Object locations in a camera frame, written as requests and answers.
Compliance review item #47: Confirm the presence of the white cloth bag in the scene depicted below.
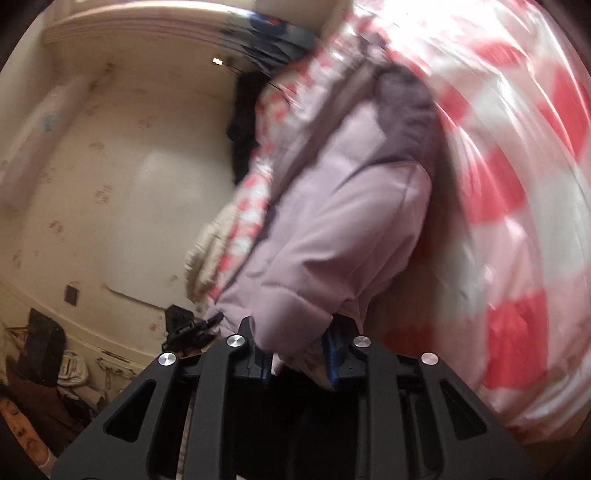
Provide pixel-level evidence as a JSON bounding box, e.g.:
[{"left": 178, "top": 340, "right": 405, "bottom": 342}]
[{"left": 56, "top": 350, "right": 88, "bottom": 387}]

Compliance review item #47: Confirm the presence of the brown cloth pile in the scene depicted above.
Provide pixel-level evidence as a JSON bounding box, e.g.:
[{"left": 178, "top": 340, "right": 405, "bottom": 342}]
[{"left": 0, "top": 369, "right": 93, "bottom": 455}]

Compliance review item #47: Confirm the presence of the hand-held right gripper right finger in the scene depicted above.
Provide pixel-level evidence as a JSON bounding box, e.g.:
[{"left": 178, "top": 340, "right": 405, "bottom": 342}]
[{"left": 323, "top": 318, "right": 539, "bottom": 480}]

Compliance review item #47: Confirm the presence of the red checkered plastic sheet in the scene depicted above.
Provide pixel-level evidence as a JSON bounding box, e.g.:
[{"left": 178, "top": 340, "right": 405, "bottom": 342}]
[{"left": 210, "top": 0, "right": 591, "bottom": 446}]

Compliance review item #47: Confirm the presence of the black clothes pile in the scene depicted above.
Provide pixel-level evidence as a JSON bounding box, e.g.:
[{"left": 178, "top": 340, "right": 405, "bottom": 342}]
[{"left": 225, "top": 71, "right": 273, "bottom": 185}]

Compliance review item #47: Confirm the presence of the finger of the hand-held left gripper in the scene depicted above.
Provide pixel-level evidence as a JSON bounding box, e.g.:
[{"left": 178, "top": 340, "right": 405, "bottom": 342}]
[{"left": 185, "top": 312, "right": 225, "bottom": 343}]

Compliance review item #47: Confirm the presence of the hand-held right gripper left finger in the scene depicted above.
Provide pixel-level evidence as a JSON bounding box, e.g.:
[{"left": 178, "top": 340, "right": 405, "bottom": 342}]
[{"left": 50, "top": 318, "right": 271, "bottom": 480}]

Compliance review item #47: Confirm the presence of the purple jacket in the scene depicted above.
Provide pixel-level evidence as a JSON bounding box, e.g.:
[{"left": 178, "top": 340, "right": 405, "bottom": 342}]
[{"left": 210, "top": 60, "right": 444, "bottom": 393}]

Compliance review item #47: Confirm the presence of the blue patterned curtain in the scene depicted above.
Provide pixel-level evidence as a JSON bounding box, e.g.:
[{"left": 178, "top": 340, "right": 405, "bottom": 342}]
[{"left": 226, "top": 9, "right": 324, "bottom": 65}]

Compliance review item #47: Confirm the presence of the black bag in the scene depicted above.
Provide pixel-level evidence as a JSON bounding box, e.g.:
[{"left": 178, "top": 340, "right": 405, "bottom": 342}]
[{"left": 18, "top": 308, "right": 66, "bottom": 370}]

